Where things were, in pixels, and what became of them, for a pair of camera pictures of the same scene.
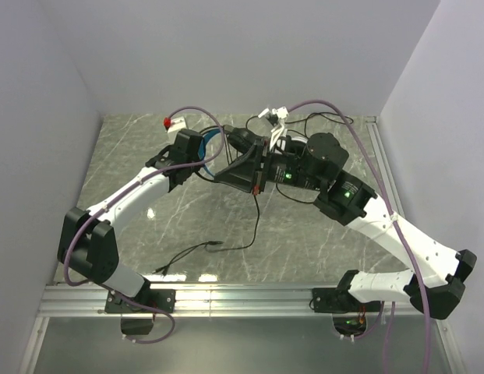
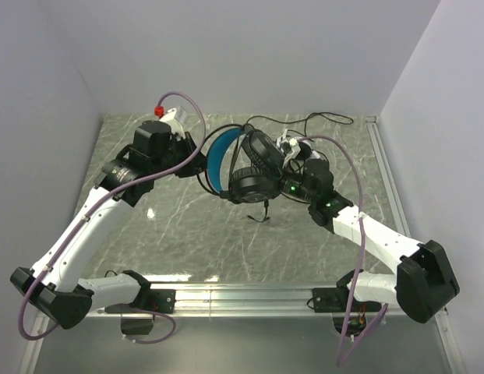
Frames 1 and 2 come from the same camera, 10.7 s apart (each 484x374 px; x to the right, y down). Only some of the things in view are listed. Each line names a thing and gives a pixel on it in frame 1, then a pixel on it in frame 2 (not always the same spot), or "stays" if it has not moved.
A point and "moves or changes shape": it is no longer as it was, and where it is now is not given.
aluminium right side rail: x=378 y=136 stays
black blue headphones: x=240 y=139 moves or changes shape
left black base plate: x=164 y=299 stays
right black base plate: x=335 y=300 stays
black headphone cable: x=170 y=265 -> x=266 y=202
